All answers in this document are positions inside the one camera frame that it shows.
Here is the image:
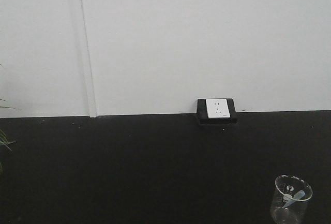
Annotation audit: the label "white wall power socket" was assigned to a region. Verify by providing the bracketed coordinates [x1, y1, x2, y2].
[205, 99, 230, 118]

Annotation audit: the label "clear glass beaker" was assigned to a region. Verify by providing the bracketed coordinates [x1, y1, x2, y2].
[270, 175, 313, 224]

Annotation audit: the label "black socket mounting box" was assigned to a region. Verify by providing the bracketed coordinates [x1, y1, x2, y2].
[196, 98, 237, 125]

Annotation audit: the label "clear plastic pipette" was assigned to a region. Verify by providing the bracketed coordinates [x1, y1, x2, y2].
[282, 190, 306, 208]

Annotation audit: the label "green plant leaves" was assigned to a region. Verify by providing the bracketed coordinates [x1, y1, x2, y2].
[0, 63, 17, 175]

